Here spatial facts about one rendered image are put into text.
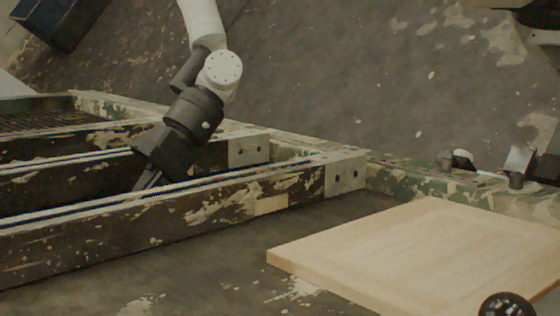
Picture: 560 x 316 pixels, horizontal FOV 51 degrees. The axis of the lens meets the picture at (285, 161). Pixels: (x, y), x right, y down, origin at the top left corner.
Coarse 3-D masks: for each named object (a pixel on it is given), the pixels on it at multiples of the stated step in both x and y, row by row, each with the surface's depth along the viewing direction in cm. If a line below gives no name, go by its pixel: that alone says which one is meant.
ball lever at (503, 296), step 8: (496, 296) 38; (504, 296) 38; (512, 296) 38; (520, 296) 38; (480, 304) 39; (488, 304) 38; (496, 304) 38; (504, 304) 38; (512, 304) 38; (520, 304) 38; (528, 304) 38; (480, 312) 39; (488, 312) 38; (496, 312) 38; (504, 312) 37; (512, 312) 37; (520, 312) 37; (528, 312) 37
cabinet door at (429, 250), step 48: (336, 240) 86; (384, 240) 87; (432, 240) 87; (480, 240) 88; (528, 240) 88; (336, 288) 73; (384, 288) 70; (432, 288) 72; (480, 288) 71; (528, 288) 71
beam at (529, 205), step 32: (256, 128) 154; (288, 160) 135; (416, 160) 123; (384, 192) 116; (416, 192) 111; (448, 192) 106; (480, 192) 102; (512, 192) 101; (544, 192) 102; (544, 224) 94
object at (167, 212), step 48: (144, 192) 88; (192, 192) 89; (240, 192) 96; (288, 192) 104; (336, 192) 113; (0, 240) 70; (48, 240) 74; (96, 240) 79; (144, 240) 84; (0, 288) 71
